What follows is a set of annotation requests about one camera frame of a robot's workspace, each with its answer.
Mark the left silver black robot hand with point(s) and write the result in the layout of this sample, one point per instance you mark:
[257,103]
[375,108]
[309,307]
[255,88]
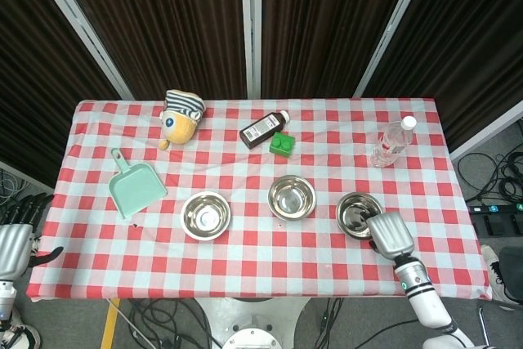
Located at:
[14,247]

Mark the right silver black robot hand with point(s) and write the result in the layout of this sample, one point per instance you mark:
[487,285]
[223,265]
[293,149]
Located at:
[390,236]

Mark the stainless steel bowl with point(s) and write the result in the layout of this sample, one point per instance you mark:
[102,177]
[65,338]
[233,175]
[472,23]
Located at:
[291,198]
[206,216]
[347,208]

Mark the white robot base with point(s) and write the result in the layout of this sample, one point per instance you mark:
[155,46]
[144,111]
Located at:
[253,316]

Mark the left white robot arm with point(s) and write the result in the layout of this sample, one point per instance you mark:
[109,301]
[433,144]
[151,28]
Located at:
[5,296]

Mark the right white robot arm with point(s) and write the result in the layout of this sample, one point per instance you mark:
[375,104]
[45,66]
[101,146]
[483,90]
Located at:
[425,308]

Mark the white black sneaker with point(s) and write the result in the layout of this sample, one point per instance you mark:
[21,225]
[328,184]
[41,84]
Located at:
[36,244]
[20,332]
[490,259]

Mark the clear plastic water bottle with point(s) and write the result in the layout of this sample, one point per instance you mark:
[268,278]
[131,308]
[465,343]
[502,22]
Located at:
[390,146]

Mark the yellow floor tape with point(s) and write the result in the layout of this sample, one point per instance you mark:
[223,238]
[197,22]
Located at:
[110,324]

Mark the red white checkered tablecloth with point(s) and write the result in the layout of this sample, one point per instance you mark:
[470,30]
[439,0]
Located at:
[261,259]

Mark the mint green plastic dustpan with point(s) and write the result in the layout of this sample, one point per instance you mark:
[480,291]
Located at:
[137,191]

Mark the green toy building brick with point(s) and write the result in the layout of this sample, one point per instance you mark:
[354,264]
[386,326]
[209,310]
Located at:
[282,145]

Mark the brown medicine bottle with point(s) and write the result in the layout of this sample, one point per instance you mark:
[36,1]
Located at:
[261,130]

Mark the dark brown partition panel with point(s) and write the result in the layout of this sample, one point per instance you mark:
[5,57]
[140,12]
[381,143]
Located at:
[32,79]
[163,18]
[470,38]
[327,18]

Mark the yellow plush toy striped hat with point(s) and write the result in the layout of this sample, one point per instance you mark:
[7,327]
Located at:
[180,128]

